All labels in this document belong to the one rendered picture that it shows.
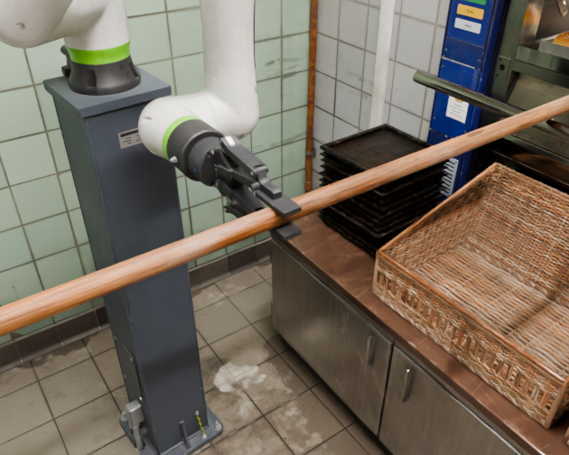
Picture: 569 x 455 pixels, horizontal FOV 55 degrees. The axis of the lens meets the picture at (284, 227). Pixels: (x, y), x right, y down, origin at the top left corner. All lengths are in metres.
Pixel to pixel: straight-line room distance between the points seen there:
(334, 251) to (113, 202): 0.74
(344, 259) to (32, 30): 1.06
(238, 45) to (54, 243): 1.31
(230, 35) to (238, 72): 0.07
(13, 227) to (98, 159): 0.89
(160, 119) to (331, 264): 0.86
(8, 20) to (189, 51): 1.06
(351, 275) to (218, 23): 0.90
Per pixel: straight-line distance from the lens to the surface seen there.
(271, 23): 2.19
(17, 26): 1.07
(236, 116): 1.03
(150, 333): 1.54
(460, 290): 1.64
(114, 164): 1.24
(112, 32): 1.19
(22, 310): 0.66
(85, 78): 1.22
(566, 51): 1.61
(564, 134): 1.20
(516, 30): 1.68
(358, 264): 1.67
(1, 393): 2.30
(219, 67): 1.01
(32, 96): 1.90
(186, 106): 1.00
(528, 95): 1.70
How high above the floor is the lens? 1.62
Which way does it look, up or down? 35 degrees down
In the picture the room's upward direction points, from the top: straight up
